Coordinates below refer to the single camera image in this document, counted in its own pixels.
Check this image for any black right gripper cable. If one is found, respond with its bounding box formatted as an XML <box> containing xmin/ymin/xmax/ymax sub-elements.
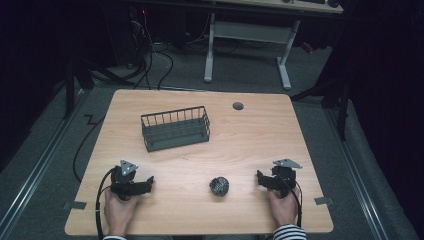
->
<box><xmin>275</xmin><ymin>173</ymin><xmax>304</xmax><ymax>229</ymax></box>

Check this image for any black wire basket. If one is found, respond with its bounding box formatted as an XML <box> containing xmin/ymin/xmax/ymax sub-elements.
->
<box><xmin>140</xmin><ymin>105</ymin><xmax>211</xmax><ymax>153</ymax></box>

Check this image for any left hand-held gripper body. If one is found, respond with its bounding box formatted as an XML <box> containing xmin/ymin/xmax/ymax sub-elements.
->
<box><xmin>110</xmin><ymin>159</ymin><xmax>140</xmax><ymax>202</ymax></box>

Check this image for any grey tape piece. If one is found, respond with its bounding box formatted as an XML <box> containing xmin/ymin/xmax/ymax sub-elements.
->
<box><xmin>313</xmin><ymin>196</ymin><xmax>334</xmax><ymax>206</ymax></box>
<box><xmin>62</xmin><ymin>200</ymin><xmax>88</xmax><ymax>211</ymax></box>

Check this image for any metal floor rail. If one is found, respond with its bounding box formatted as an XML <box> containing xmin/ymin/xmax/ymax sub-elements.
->
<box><xmin>324</xmin><ymin>108</ymin><xmax>390</xmax><ymax>240</ymax></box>
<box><xmin>0</xmin><ymin>89</ymin><xmax>88</xmax><ymax>240</ymax></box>

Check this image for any bundle of black cables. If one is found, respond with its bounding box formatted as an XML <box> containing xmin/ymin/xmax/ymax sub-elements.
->
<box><xmin>128</xmin><ymin>6</ymin><xmax>214</xmax><ymax>91</ymax></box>

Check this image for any white-framed wooden desk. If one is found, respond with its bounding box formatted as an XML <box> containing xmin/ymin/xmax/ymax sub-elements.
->
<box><xmin>186</xmin><ymin>0</ymin><xmax>344</xmax><ymax>91</ymax></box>

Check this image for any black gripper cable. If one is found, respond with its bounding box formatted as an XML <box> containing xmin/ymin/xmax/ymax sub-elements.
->
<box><xmin>94</xmin><ymin>167</ymin><xmax>118</xmax><ymax>240</ymax></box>
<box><xmin>275</xmin><ymin>173</ymin><xmax>304</xmax><ymax>229</ymax></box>

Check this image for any person's left hand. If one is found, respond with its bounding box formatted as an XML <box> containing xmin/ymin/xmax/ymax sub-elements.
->
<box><xmin>103</xmin><ymin>189</ymin><xmax>142</xmax><ymax>238</ymax></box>

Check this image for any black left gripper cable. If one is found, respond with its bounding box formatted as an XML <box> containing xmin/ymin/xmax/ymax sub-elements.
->
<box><xmin>94</xmin><ymin>167</ymin><xmax>118</xmax><ymax>240</ymax></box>

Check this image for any black metal stand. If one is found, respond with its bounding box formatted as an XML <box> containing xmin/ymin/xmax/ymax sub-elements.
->
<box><xmin>290</xmin><ymin>78</ymin><xmax>351</xmax><ymax>142</ymax></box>
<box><xmin>63</xmin><ymin>56</ymin><xmax>134</xmax><ymax>120</ymax></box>

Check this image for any black floor cable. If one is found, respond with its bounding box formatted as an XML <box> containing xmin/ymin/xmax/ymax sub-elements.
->
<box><xmin>72</xmin><ymin>114</ymin><xmax>106</xmax><ymax>184</ymax></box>

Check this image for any black patterned ball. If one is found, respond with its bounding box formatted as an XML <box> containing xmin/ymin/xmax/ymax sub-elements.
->
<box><xmin>208</xmin><ymin>176</ymin><xmax>231</xmax><ymax>198</ymax></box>

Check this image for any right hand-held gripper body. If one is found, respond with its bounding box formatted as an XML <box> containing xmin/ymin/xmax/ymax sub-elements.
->
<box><xmin>271</xmin><ymin>158</ymin><xmax>304</xmax><ymax>200</ymax></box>

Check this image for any person's right hand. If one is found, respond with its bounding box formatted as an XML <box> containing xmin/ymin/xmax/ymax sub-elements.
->
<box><xmin>267</xmin><ymin>185</ymin><xmax>301</xmax><ymax>228</ymax></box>

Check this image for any black computer tower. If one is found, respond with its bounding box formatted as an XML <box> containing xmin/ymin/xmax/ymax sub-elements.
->
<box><xmin>101</xmin><ymin>4</ymin><xmax>151</xmax><ymax>68</ymax></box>

